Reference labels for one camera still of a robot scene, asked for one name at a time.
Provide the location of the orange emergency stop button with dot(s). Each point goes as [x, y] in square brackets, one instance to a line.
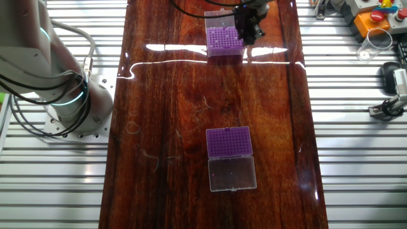
[370, 23]

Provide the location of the purple pipette tip box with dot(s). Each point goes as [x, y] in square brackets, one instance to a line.
[222, 41]
[229, 143]

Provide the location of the black keyboard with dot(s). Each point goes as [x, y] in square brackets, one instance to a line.
[403, 54]

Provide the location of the silver ribbed camera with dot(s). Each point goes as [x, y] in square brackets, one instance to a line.
[401, 79]

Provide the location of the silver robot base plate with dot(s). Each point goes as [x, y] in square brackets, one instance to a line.
[105, 86]

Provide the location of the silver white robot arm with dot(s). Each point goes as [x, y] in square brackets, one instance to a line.
[25, 47]

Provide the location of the grey box red button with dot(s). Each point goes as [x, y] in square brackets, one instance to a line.
[399, 20]

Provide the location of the clear plastic cup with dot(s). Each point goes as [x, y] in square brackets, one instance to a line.
[375, 43]

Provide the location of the colourful small toy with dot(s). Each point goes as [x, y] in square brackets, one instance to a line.
[387, 5]

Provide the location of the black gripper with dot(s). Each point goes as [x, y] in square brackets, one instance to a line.
[249, 16]

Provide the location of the dark wooden board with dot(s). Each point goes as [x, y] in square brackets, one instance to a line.
[159, 191]

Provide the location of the grey control box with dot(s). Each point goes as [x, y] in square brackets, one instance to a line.
[362, 6]

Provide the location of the aluminium corner bracket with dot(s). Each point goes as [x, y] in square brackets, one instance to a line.
[321, 9]

